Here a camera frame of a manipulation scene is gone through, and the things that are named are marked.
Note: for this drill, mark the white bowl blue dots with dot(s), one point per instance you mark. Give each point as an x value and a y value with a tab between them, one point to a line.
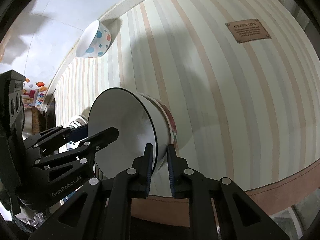
95	41

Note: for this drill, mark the brown cloth label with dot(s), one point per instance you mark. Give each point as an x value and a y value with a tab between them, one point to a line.
247	30

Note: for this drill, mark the blue striped white plate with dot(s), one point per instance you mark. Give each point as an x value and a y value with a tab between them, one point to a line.
77	121

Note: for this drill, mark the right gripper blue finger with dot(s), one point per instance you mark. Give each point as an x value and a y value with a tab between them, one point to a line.
170	150
147	168

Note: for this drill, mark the striped cat table cloth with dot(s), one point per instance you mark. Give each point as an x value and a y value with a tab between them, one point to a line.
246	111

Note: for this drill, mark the colourful wall sticker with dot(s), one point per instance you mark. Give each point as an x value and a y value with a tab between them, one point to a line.
33	93

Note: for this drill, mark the steel wok with lid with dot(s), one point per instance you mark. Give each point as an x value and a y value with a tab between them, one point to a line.
33	121

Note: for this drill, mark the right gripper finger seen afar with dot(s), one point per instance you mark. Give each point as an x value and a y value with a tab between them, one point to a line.
77	134
98	141

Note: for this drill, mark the plain white bowl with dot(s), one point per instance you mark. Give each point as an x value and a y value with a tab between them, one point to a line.
167	114

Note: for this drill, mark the white bowl dark rim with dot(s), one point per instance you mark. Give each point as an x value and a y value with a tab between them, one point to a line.
138	121

